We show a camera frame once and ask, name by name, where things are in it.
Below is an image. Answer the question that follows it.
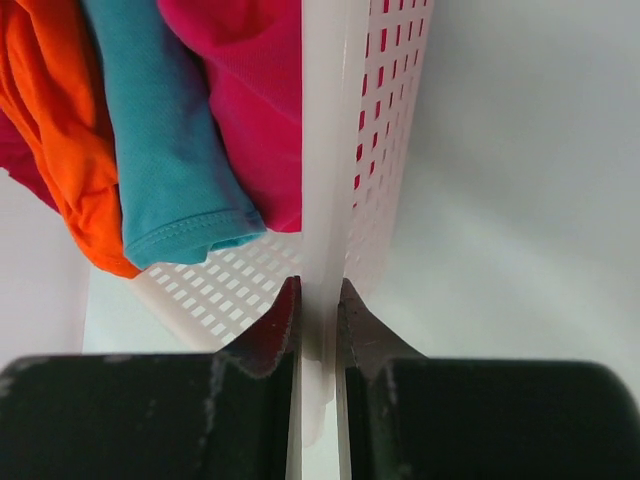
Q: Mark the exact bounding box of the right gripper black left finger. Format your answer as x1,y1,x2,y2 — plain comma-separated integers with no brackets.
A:
1,277,300,479

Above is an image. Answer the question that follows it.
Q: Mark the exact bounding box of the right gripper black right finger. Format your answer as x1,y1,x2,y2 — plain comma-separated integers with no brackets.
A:
337,282,639,479

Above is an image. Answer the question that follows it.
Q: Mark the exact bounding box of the white perforated plastic basket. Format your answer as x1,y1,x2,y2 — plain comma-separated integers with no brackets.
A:
84,1,433,446

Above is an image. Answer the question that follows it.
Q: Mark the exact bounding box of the crimson red t shirt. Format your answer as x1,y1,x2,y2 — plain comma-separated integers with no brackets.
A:
0,0,306,236

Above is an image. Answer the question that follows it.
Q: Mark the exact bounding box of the teal t shirt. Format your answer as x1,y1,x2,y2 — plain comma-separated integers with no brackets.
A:
82,1,266,270

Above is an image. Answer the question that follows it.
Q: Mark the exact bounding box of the orange t shirt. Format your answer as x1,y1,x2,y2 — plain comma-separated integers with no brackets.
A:
1,1,140,279

